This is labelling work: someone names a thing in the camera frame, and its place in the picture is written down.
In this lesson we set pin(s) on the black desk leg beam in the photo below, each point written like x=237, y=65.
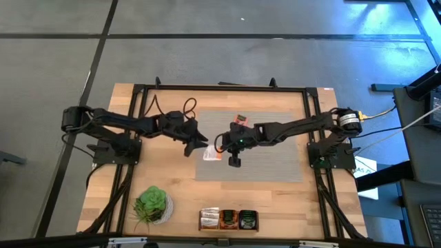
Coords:
x=386, y=175

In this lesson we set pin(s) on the black laptop keyboard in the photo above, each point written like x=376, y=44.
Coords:
x=432, y=224

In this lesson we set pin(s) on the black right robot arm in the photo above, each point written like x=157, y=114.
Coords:
x=303, y=125

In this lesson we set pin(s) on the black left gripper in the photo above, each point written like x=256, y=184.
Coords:
x=179, y=125

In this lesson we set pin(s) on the black desk monitor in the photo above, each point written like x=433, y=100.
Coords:
x=435, y=110

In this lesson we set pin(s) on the silver beam bracket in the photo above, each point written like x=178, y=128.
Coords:
x=127, y=240
x=318, y=244

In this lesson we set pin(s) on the dark grey desk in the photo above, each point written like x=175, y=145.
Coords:
x=413, y=155

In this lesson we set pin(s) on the green tea packets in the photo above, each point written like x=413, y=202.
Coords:
x=248, y=215

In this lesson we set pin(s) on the green succulent in white pot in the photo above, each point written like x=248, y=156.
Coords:
x=151, y=205

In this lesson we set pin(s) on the white paper sign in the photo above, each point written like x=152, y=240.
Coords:
x=365, y=168

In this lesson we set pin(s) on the white TAZO tea bag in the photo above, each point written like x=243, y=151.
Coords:
x=210, y=224
x=210, y=210
x=210, y=216
x=211, y=154

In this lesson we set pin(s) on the teal metal bar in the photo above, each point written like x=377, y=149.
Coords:
x=386, y=87

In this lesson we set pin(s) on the yellow power plug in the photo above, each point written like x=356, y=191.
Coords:
x=361, y=116

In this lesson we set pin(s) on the grey woven placemat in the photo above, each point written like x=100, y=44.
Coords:
x=268, y=165

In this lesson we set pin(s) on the black monitor bar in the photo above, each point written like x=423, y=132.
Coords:
x=423, y=84

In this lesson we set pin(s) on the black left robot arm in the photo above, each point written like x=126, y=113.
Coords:
x=113, y=122

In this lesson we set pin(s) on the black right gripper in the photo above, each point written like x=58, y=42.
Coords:
x=241, y=136

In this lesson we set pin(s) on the grey table-level camera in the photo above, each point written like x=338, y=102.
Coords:
x=223, y=242

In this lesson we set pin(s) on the black overhead beam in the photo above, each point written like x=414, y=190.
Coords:
x=34, y=241

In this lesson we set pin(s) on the white table sticker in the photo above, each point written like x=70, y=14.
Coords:
x=329, y=89

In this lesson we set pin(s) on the black aluminium table frame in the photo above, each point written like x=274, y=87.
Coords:
x=224, y=87

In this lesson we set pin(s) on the grey chair base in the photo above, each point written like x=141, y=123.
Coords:
x=10, y=158

